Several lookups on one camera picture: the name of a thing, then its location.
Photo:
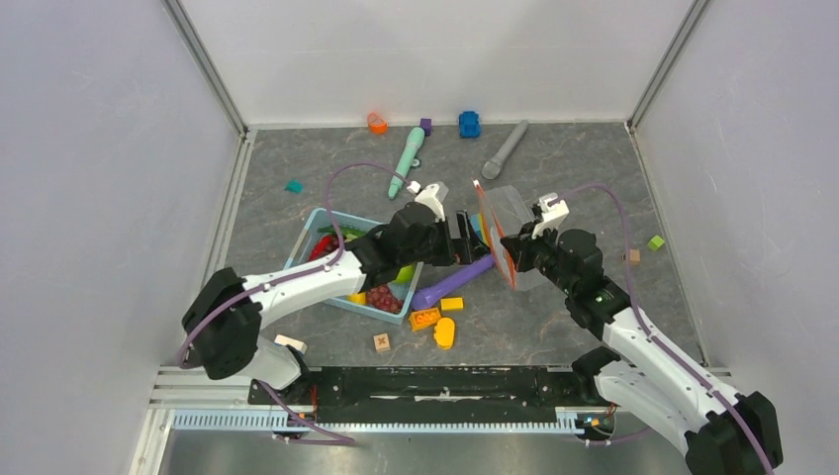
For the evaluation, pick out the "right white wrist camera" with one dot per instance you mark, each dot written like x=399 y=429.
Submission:
x=551 y=211

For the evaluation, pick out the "yellow toy corn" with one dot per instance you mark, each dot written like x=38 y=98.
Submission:
x=358 y=298

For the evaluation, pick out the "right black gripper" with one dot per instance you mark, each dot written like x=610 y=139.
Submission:
x=520 y=244

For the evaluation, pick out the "yellow flat brick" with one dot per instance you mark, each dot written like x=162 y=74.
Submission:
x=452 y=304

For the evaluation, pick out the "small purple block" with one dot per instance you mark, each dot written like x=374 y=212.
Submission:
x=426 y=125

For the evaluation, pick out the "red toy chili pepper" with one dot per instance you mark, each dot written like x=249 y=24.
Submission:
x=318 y=250

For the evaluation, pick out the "clear orange zip bag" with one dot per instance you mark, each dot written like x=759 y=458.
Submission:
x=503 y=213

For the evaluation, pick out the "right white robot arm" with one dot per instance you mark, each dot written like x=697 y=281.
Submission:
x=717 y=428

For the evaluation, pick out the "purple toy cylinder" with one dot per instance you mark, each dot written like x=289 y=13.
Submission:
x=429 y=296

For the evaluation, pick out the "teal small block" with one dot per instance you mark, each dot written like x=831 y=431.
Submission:
x=293 y=186

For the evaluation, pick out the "orange lego brick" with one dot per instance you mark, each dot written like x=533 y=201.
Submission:
x=423 y=319

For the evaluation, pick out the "green toy cucumber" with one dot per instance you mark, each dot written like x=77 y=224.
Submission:
x=346 y=231

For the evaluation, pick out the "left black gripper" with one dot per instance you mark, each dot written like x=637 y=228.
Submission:
x=465 y=249

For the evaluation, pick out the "light red grape bunch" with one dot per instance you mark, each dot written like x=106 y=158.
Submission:
x=382 y=298

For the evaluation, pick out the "blue toy car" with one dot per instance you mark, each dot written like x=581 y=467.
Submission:
x=469 y=125

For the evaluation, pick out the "mint green toy pen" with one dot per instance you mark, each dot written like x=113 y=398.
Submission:
x=413 y=144

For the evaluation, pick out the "multicolour stacked brick block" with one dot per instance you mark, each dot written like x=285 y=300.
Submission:
x=477 y=225

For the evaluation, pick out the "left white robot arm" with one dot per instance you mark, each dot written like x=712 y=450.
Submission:
x=224 y=323

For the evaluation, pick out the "green small cube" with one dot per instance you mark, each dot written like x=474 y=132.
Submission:
x=655 y=243

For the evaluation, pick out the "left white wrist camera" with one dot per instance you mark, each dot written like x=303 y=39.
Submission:
x=432 y=196

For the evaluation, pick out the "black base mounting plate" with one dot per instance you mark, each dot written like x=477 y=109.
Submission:
x=440 y=394

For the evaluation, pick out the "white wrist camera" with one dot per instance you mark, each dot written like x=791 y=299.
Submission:
x=551 y=211
x=432 y=196

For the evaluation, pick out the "yellow oval toy block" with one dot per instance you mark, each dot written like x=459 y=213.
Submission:
x=444 y=333

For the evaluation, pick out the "wooden cube with X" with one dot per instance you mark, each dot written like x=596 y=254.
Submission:
x=381 y=342

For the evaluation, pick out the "grey toy microphone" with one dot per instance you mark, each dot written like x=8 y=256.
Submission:
x=494 y=166

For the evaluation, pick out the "light blue cable comb rail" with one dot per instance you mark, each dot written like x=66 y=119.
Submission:
x=279 y=421

